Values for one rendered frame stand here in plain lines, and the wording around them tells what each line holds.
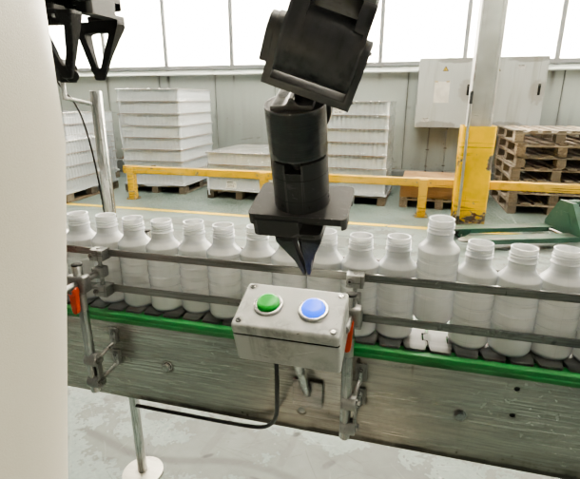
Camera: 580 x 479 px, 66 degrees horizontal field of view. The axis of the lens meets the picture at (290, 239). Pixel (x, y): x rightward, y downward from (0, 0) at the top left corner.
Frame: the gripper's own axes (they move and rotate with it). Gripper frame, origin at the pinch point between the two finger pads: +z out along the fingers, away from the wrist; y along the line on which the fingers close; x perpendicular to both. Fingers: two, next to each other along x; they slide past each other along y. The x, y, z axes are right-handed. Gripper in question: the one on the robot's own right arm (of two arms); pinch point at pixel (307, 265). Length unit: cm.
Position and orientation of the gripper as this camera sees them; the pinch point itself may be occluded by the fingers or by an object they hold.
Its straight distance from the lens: 52.2
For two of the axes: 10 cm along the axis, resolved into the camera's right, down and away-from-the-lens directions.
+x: -2.4, 6.0, -7.6
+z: 0.8, 8.0, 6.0
